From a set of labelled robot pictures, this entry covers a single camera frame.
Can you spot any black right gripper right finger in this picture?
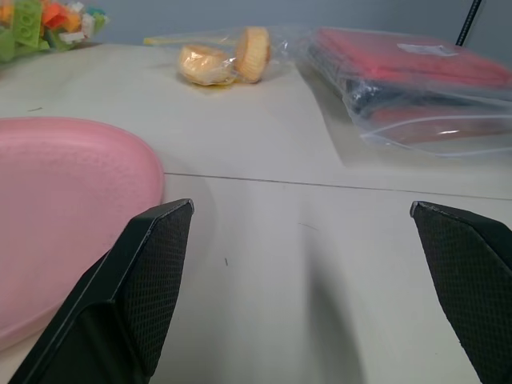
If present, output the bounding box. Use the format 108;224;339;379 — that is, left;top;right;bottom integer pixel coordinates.
410;200;512;384

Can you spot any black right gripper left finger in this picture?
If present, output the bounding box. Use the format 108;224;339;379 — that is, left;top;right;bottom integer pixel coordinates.
7;198;195;384

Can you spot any pink plastic plate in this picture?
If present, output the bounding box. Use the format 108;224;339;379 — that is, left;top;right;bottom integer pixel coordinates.
0;116;166;352

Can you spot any clear bag of red cloths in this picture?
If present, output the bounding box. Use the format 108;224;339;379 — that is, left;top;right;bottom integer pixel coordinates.
296;26;512;158

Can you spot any yellow round cake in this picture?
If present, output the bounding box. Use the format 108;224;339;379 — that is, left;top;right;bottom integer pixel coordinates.
234;26;272;84
178;44;233;86

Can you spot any clear bag of yellow cakes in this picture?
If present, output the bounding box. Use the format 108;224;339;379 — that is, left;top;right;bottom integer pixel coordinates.
143;25;305;87

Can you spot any bag of colourful building blocks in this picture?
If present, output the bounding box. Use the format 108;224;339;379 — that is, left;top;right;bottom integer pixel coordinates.
0;0;111;64

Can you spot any black cable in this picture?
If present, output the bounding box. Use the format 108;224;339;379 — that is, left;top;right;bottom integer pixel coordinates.
455;0;482;46

